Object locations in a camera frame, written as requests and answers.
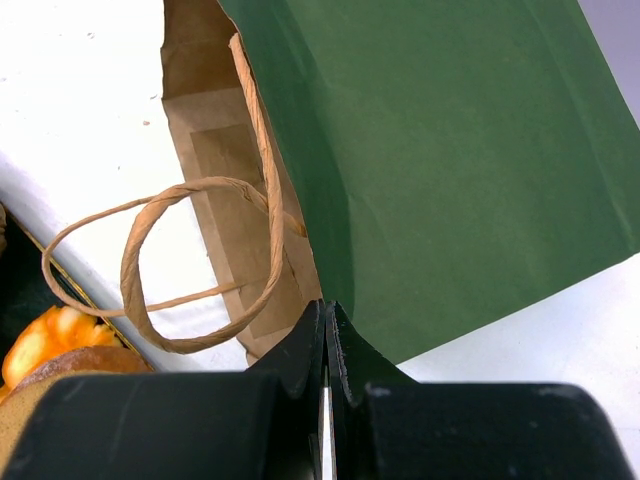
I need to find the green paper bag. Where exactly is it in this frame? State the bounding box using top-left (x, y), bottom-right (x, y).
top-left (41, 0), bottom-right (640, 366)

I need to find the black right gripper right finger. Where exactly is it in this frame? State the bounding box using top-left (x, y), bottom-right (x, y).
top-left (325, 302), bottom-right (634, 479)

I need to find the orange braided fake bread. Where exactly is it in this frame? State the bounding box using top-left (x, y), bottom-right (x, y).
top-left (1, 306), bottom-right (123, 400)

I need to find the tan sliced fake bread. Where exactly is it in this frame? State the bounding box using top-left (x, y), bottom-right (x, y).
top-left (0, 345), bottom-right (151, 456)

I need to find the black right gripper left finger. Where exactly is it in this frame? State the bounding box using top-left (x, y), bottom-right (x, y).
top-left (2, 301), bottom-right (325, 479)

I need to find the dark green tray gold rim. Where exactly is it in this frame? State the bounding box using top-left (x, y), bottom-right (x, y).
top-left (1, 208), bottom-right (152, 394)

